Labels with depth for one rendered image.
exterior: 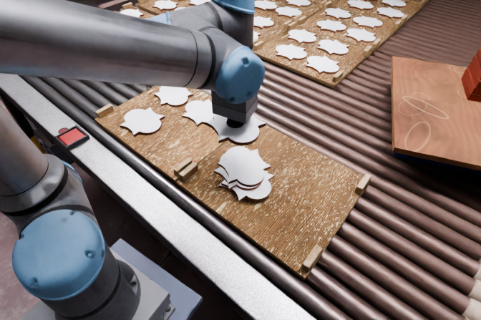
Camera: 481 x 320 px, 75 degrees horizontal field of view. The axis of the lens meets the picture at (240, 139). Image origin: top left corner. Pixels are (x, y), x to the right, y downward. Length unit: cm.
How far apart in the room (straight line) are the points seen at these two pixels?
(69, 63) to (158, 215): 58
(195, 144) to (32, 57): 70
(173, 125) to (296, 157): 41
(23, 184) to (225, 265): 44
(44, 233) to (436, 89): 110
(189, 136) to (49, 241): 57
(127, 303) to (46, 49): 48
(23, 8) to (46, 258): 34
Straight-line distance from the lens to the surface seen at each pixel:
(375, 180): 97
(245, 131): 72
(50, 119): 127
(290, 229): 79
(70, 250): 54
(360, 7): 198
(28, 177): 58
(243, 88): 43
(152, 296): 71
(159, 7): 192
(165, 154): 96
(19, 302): 201
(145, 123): 107
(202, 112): 107
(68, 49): 34
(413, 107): 106
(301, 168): 91
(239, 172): 83
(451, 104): 114
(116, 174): 98
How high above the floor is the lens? 161
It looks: 44 degrees down
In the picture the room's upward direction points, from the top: straight up
